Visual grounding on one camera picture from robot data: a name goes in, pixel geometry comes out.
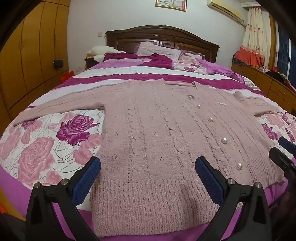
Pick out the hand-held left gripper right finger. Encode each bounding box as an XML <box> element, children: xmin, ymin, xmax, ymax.
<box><xmin>195</xmin><ymin>156</ymin><xmax>271</xmax><ymax>241</ymax></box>

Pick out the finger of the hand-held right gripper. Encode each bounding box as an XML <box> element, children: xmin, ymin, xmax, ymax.
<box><xmin>278</xmin><ymin>137</ymin><xmax>296</xmax><ymax>160</ymax></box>
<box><xmin>269</xmin><ymin>147</ymin><xmax>296</xmax><ymax>186</ymax></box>

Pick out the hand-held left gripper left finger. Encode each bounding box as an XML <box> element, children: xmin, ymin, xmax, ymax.
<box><xmin>25</xmin><ymin>156</ymin><xmax>102</xmax><ymax>241</ymax></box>

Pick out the pink knitted pearl-button sweater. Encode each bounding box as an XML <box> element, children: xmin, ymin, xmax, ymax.
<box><xmin>13</xmin><ymin>79</ymin><xmax>289</xmax><ymax>238</ymax></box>

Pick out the dark clothes pile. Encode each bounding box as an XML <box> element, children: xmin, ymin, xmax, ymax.
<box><xmin>266</xmin><ymin>70</ymin><xmax>287</xmax><ymax>84</ymax></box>

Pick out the floral pink bedspread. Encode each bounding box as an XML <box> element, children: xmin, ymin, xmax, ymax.
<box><xmin>0</xmin><ymin>52</ymin><xmax>296</xmax><ymax>241</ymax></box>

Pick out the yellow wooden dresser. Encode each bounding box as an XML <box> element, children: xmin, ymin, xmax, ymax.
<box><xmin>231</xmin><ymin>61</ymin><xmax>296</xmax><ymax>112</ymax></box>

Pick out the window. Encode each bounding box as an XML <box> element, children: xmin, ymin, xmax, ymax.
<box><xmin>274</xmin><ymin>21</ymin><xmax>292</xmax><ymax>77</ymax></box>

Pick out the purple plush quilt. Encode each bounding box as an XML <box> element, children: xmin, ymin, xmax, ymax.
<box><xmin>199</xmin><ymin>58</ymin><xmax>245</xmax><ymax>82</ymax></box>

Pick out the red bag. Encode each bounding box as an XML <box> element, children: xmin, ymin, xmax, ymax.
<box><xmin>60</xmin><ymin>71</ymin><xmax>74</xmax><ymax>82</ymax></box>

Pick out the cream and orange curtain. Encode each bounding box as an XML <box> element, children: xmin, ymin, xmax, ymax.
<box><xmin>233</xmin><ymin>7</ymin><xmax>270</xmax><ymax>67</ymax></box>

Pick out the dark wooden nightstand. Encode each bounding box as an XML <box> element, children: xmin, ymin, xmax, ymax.
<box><xmin>84</xmin><ymin>54</ymin><xmax>97</xmax><ymax>70</ymax></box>

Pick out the floral ruffled pillow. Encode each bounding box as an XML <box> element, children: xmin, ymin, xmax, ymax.
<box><xmin>173</xmin><ymin>52</ymin><xmax>208</xmax><ymax>75</ymax></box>

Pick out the white plush toy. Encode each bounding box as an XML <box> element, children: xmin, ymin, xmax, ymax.
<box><xmin>89</xmin><ymin>46</ymin><xmax>121</xmax><ymax>62</ymax></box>

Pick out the pale pink pillow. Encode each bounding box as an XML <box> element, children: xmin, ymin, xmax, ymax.
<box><xmin>135</xmin><ymin>41</ymin><xmax>182</xmax><ymax>59</ymax></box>

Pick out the yellow wooden wardrobe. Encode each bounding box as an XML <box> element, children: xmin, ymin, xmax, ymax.
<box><xmin>0</xmin><ymin>0</ymin><xmax>71</xmax><ymax>121</ymax></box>

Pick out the dark wooden headboard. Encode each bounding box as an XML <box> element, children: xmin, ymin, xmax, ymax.
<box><xmin>105</xmin><ymin>25</ymin><xmax>220</xmax><ymax>63</ymax></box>

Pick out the wall air conditioner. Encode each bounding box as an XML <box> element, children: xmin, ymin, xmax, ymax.
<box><xmin>206</xmin><ymin>0</ymin><xmax>245</xmax><ymax>25</ymax></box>

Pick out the framed wall picture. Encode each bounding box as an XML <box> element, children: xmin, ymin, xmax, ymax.
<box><xmin>155</xmin><ymin>0</ymin><xmax>187</xmax><ymax>12</ymax></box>

